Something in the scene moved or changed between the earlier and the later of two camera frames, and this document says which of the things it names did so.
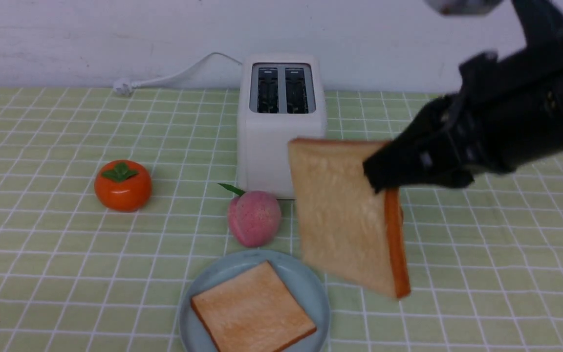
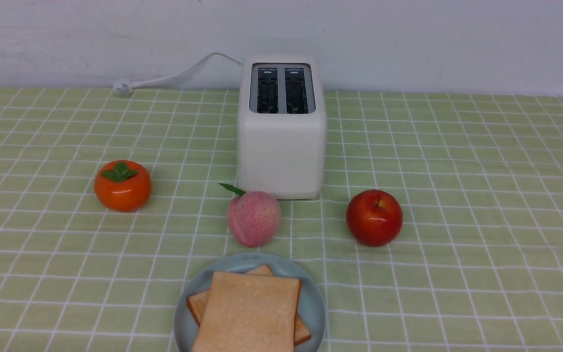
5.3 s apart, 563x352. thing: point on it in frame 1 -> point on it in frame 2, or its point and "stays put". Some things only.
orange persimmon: x=122 y=186 stays put
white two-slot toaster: x=280 y=97 stays put
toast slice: x=348 y=229 -> x=249 y=313
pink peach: x=254 y=216 stays put
